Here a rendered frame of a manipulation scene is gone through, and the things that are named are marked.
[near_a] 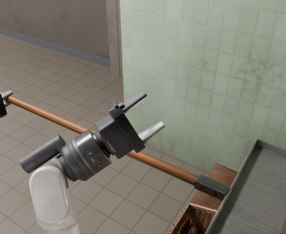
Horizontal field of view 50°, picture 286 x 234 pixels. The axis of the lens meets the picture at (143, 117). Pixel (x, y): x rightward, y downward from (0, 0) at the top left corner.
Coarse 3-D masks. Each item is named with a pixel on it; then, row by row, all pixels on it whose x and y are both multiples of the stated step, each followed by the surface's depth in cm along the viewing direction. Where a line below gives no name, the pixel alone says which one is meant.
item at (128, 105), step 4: (136, 96) 64; (140, 96) 63; (144, 96) 63; (128, 100) 65; (132, 100) 64; (136, 100) 63; (140, 100) 63; (120, 104) 63; (124, 104) 64; (128, 104) 63; (132, 104) 63; (136, 104) 63; (124, 108) 62; (128, 108) 62; (124, 112) 62
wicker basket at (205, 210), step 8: (192, 208) 139; (200, 208) 136; (208, 208) 133; (184, 216) 137; (192, 216) 142; (200, 216) 139; (208, 216) 135; (176, 224) 130; (184, 224) 142; (192, 224) 145; (200, 224) 142; (208, 224) 139; (176, 232) 133; (184, 232) 143; (192, 232) 143; (200, 232) 142
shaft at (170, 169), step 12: (12, 96) 124; (24, 108) 120; (36, 108) 117; (60, 120) 111; (96, 132) 104; (132, 156) 96; (144, 156) 94; (156, 168) 93; (168, 168) 91; (180, 168) 90; (192, 180) 87
